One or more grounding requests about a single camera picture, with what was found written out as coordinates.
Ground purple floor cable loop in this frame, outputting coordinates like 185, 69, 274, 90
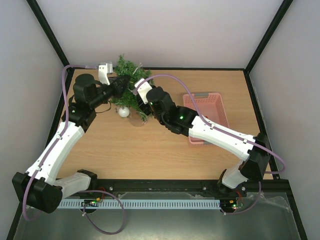
81, 190, 127, 235

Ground light blue cable duct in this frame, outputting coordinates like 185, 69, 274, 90
57, 199, 221, 210

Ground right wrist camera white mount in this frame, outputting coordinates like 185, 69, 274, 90
132, 78, 152, 105

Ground white ball ornament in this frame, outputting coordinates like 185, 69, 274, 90
117, 106, 131, 118

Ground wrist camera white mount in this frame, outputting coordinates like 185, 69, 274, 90
97, 62, 113, 86
132, 78, 152, 105

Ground small green christmas tree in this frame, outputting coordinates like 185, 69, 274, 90
111, 54, 151, 122

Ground clear string lights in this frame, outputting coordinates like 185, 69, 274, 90
113, 62, 152, 83

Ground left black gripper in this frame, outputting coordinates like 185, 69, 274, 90
89, 75, 130, 109

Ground pink plastic basket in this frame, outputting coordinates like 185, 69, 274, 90
182, 92, 229, 146

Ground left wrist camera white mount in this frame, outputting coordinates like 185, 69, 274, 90
97, 62, 113, 86

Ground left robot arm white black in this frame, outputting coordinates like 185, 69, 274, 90
12, 73, 131, 214

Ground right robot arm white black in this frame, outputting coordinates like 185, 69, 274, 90
135, 85, 270, 196

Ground black aluminium rail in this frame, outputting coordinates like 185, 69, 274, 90
54, 178, 291, 198

